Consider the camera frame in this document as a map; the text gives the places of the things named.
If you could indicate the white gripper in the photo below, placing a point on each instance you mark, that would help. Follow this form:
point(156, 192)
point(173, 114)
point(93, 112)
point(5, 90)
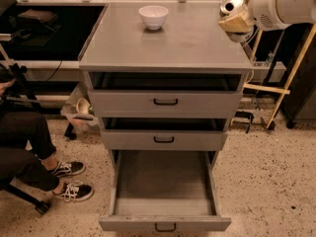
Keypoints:
point(266, 8)

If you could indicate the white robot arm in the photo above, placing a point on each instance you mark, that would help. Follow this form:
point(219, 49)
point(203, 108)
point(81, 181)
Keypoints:
point(295, 11)

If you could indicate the grey drawer cabinet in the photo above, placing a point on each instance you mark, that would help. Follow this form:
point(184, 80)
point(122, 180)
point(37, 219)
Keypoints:
point(189, 42)

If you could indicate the top grey drawer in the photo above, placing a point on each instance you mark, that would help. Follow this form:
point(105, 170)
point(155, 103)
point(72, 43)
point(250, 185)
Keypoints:
point(164, 95)

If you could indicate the grey drawer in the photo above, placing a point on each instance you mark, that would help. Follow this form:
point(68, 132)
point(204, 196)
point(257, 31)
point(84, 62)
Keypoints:
point(192, 134)
point(164, 95)
point(164, 191)

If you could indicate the middle grey drawer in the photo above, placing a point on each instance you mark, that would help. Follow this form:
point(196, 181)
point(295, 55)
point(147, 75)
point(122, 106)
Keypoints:
point(192, 134)

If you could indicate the bottom grey drawer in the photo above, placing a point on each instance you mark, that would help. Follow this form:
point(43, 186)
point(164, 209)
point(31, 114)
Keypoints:
point(164, 191)

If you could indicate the white ceramic bowl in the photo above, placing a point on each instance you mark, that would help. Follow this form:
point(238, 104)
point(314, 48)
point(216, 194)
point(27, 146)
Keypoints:
point(153, 16)

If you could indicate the white cup in bin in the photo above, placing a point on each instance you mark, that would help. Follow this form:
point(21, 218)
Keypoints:
point(82, 106)

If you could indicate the dark box on shelf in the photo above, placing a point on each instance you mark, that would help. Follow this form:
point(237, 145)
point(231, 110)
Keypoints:
point(37, 17)

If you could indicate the clear plastic bin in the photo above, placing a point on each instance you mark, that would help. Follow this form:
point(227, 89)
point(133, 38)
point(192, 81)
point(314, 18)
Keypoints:
point(81, 123)

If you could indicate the black tripod stand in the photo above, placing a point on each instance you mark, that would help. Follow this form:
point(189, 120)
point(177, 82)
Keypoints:
point(22, 81)

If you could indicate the upper black white sneaker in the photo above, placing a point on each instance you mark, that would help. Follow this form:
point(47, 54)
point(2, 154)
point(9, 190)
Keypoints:
point(64, 169)

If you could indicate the black white sneaker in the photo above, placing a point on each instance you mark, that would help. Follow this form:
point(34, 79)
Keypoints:
point(64, 169)
point(75, 192)

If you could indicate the lower black white sneaker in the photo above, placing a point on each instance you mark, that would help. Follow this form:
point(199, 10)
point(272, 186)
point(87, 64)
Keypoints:
point(75, 192)

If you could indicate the seated person black trousers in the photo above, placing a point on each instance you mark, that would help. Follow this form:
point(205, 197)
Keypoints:
point(26, 150)

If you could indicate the black chair base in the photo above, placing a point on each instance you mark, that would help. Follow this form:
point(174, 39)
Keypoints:
point(41, 207)

